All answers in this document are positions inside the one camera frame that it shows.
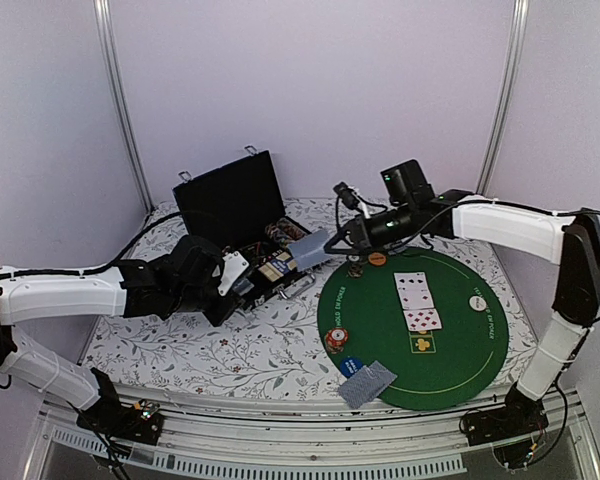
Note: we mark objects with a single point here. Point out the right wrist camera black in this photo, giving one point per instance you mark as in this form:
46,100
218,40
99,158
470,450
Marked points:
406,184

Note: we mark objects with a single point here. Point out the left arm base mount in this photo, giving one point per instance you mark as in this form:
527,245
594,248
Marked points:
141,422

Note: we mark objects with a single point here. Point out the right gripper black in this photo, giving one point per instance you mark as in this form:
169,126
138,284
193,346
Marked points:
342,234

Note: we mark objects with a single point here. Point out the face up red card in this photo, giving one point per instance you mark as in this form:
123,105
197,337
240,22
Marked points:
415,299

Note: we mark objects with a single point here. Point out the orange big blind button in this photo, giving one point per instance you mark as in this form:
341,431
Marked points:
377,259

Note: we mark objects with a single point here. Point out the right aluminium frame post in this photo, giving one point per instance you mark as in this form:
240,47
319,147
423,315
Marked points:
513,56

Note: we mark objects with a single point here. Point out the Texas Hold'em card box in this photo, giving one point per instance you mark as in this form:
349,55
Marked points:
278,266

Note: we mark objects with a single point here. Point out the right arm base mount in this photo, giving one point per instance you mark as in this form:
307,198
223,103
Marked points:
518,416

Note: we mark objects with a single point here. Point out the face up spade card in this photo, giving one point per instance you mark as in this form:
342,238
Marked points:
411,281

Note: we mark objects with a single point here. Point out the green twenty chip stack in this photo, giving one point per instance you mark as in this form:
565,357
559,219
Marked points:
355,266

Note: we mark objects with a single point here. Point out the blue playing card deck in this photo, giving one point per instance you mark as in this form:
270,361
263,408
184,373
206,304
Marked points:
242,286

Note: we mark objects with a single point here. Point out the red poker chip stack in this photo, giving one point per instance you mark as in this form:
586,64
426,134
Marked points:
335,340

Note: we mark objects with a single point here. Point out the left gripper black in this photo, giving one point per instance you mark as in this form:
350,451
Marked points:
218,316

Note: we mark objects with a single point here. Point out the left aluminium frame post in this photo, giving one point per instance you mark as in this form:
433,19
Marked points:
104,25

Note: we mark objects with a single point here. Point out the blue small blind button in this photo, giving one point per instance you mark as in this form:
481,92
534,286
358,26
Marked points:
349,366

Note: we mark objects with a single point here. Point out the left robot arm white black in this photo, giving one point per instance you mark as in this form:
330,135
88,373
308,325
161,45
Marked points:
46,293

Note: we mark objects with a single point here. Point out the aluminium frame post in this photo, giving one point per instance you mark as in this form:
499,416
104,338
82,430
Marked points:
104,25
513,56

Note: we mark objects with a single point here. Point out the aluminium front rail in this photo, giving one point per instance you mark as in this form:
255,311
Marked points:
214,437

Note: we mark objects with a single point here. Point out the floral white table cloth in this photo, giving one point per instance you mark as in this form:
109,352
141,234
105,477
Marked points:
274,350

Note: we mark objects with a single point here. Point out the black poker chip case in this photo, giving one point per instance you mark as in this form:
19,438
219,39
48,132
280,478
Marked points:
230,206

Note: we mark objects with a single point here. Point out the dealt playing card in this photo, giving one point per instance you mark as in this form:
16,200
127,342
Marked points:
378,378
354,390

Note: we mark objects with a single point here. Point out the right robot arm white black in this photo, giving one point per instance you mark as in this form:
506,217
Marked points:
569,240

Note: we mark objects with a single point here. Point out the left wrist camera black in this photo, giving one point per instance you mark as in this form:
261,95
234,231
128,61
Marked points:
196,260

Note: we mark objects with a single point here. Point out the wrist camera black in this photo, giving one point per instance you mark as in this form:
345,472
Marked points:
196,260
406,184

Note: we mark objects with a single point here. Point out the round green poker mat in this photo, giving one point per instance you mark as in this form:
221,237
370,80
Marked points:
435,369

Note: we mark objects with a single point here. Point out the face up diamond card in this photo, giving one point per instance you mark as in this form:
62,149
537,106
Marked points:
422,320

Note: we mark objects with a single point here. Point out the white dealer button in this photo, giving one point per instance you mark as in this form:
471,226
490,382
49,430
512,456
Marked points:
478,303

